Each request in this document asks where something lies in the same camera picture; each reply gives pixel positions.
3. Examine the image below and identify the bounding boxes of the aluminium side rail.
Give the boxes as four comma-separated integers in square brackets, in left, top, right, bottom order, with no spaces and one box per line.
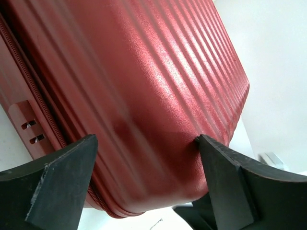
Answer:
[258,152,288,171]

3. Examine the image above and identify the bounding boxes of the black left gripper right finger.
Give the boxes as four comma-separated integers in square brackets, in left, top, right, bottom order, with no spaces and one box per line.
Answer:
[194,133,307,230]

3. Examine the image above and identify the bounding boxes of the red hard-shell suitcase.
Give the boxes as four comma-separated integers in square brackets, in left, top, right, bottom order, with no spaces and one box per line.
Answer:
[0,0,249,218]

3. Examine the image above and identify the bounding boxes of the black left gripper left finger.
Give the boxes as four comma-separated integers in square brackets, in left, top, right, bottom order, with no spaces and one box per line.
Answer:
[0,135,98,230]

